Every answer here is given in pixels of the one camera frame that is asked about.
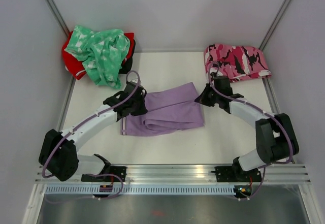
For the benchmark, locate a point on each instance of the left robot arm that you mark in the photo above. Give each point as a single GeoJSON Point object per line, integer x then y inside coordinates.
{"type": "Point", "coordinates": [60, 155]}

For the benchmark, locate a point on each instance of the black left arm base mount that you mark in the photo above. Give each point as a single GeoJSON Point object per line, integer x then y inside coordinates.
{"type": "Point", "coordinates": [108, 174]}

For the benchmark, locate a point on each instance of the aluminium frame post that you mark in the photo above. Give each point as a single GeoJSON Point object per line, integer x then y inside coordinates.
{"type": "Point", "coordinates": [58, 17]}
{"type": "Point", "coordinates": [281, 12]}

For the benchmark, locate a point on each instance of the white slotted cable duct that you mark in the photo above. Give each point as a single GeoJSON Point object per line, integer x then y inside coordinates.
{"type": "Point", "coordinates": [140, 189]}

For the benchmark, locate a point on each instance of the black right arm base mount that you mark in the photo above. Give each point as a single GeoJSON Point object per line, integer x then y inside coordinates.
{"type": "Point", "coordinates": [228, 174]}

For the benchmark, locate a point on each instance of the aluminium frame post right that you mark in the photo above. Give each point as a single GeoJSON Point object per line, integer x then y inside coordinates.
{"type": "Point", "coordinates": [281, 12]}

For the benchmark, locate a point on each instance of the red garment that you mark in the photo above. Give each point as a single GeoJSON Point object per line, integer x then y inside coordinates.
{"type": "Point", "coordinates": [74, 66]}

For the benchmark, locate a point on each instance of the aluminium frame post left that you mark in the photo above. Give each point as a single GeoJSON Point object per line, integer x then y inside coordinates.
{"type": "Point", "coordinates": [58, 17]}

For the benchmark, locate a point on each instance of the purple trousers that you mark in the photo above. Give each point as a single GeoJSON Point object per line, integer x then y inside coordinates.
{"type": "Point", "coordinates": [167, 111]}

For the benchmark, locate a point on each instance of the pink camouflage trousers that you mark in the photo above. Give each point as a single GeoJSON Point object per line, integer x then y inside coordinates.
{"type": "Point", "coordinates": [238, 63]}

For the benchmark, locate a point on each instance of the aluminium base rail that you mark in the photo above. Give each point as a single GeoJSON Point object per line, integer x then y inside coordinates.
{"type": "Point", "coordinates": [201, 174]}

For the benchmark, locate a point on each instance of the green tie-dye garment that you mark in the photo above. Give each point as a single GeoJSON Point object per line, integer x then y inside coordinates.
{"type": "Point", "coordinates": [100, 52]}

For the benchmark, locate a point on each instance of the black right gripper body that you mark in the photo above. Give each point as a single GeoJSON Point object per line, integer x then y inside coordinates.
{"type": "Point", "coordinates": [209, 97]}

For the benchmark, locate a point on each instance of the black garment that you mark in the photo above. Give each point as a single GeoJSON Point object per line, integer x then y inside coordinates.
{"type": "Point", "coordinates": [128, 61]}

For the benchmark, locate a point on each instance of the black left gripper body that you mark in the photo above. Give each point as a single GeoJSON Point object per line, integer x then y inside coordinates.
{"type": "Point", "coordinates": [137, 106]}

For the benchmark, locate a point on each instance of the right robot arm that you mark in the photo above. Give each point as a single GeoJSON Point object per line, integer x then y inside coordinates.
{"type": "Point", "coordinates": [275, 138]}

